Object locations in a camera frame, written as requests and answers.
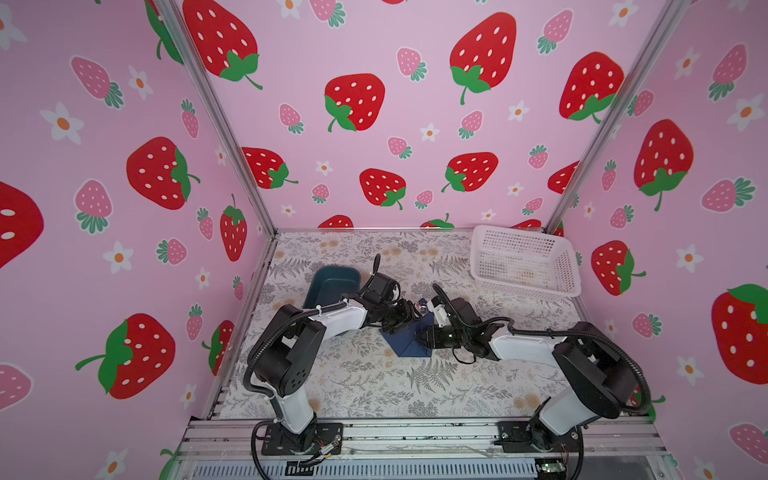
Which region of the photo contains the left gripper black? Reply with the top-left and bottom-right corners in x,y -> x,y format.
377,298 -> 423,332

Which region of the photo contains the blue paper napkin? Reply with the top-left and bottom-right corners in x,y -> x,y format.
381,313 -> 434,358

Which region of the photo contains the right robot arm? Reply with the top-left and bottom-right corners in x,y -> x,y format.
417,317 -> 652,452

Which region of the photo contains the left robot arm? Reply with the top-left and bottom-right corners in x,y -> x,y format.
242,295 -> 422,440

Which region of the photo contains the dark teal plastic bin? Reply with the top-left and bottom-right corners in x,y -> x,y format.
302,265 -> 361,309

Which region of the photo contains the white plastic basket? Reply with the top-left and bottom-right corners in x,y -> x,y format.
469,225 -> 582,301

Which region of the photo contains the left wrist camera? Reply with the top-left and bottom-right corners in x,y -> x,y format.
358,273 -> 401,304

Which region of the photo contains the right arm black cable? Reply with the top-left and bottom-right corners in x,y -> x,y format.
431,283 -> 652,415

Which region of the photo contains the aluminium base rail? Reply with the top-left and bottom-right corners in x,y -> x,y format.
169,417 -> 683,479

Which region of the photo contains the aluminium corner post right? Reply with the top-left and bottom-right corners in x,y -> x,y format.
544,0 -> 690,234

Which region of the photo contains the aluminium corner post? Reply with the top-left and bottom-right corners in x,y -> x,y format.
156,1 -> 276,238
544,0 -> 690,234

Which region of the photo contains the aluminium corner post left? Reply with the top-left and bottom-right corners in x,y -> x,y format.
156,1 -> 276,238

